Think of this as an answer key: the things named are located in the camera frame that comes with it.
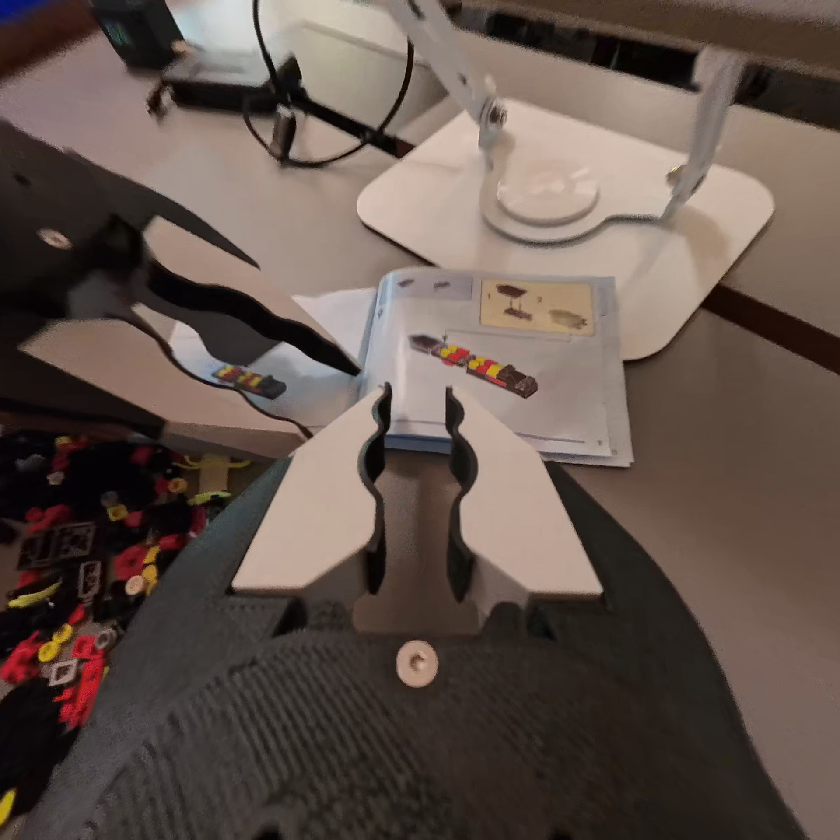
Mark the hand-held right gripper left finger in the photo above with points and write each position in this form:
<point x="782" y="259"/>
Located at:
<point x="308" y="525"/>

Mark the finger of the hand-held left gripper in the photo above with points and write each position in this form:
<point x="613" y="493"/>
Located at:
<point x="131" y="380"/>
<point x="275" y="302"/>

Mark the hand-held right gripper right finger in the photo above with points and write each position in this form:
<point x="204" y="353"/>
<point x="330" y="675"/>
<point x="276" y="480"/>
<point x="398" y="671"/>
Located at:
<point x="518" y="525"/>

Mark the lego instruction booklet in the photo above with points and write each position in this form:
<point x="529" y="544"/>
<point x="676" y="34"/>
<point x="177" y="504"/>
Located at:
<point x="499" y="407"/>

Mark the pile of lego pieces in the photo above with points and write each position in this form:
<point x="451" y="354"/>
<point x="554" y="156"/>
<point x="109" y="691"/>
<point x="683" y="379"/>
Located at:
<point x="79" y="558"/>

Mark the black charging case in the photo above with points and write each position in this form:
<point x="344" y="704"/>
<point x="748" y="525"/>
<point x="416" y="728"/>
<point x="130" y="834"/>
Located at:
<point x="138" y="33"/>

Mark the flat black hub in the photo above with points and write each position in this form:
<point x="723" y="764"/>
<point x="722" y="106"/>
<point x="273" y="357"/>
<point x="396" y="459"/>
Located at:
<point x="223" y="82"/>

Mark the white document stand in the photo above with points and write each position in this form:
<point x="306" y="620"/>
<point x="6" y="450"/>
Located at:
<point x="590" y="262"/>

